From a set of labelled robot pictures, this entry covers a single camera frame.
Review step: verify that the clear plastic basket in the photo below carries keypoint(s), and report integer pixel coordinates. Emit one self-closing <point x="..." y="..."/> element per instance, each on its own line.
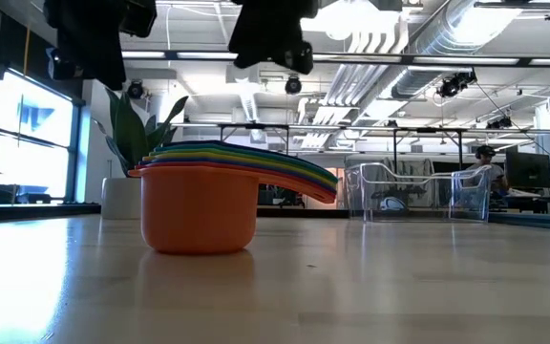
<point x="471" y="196"/>

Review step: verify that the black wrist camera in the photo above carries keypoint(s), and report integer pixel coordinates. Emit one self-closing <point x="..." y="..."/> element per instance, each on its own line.
<point x="62" y="64"/>
<point x="296" y="57"/>

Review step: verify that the silver ventilation duct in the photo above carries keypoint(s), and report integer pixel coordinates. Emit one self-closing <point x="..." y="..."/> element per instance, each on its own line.
<point x="451" y="33"/>

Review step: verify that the black aluminium table frame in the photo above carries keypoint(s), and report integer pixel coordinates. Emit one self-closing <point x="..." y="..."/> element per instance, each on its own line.
<point x="41" y="212"/>

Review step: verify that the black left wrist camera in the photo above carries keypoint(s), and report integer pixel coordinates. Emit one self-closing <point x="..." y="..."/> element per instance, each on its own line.
<point x="62" y="64"/>

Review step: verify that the green snake plant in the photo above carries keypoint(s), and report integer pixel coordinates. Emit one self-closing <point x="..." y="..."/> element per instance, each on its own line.
<point x="127" y="124"/>

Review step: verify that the white plant pot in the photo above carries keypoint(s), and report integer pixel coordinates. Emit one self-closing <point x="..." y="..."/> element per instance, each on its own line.
<point x="120" y="198"/>

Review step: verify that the black ceiling spotlight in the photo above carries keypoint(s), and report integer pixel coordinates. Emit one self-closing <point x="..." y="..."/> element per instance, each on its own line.
<point x="135" y="90"/>
<point x="293" y="85"/>

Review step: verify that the black metal stand frame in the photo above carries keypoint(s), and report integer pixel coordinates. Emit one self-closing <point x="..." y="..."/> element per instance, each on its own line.
<point x="253" y="126"/>
<point x="428" y="129"/>

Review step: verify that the black computer monitor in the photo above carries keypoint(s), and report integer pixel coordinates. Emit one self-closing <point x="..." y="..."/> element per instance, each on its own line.
<point x="527" y="169"/>

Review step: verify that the white rounded device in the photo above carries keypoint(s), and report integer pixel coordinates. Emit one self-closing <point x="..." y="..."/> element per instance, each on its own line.
<point x="392" y="204"/>

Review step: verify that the black overhead frame bar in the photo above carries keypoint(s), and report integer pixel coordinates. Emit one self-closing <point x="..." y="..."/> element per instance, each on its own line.
<point x="523" y="61"/>

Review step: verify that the large bright window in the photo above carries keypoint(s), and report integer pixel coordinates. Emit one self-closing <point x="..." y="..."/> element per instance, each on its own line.
<point x="31" y="143"/>

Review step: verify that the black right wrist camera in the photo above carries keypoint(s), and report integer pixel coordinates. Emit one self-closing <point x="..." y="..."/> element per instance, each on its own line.
<point x="296" y="57"/>

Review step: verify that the black track light cluster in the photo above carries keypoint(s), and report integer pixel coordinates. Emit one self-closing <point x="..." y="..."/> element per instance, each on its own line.
<point x="499" y="123"/>
<point x="454" y="85"/>

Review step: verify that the black headphones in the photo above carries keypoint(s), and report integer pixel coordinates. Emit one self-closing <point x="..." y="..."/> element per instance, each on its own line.
<point x="484" y="152"/>

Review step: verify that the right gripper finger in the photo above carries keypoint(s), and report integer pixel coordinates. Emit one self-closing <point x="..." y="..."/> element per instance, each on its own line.
<point x="260" y="43"/>

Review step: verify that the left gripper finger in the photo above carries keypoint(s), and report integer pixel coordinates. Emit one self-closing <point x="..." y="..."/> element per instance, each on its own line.
<point x="108" y="67"/>

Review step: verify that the person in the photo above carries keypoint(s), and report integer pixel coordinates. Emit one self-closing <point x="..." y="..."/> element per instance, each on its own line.
<point x="490" y="172"/>

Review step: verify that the orange measuring cup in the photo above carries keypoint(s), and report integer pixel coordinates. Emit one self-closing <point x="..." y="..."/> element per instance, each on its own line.
<point x="198" y="210"/>

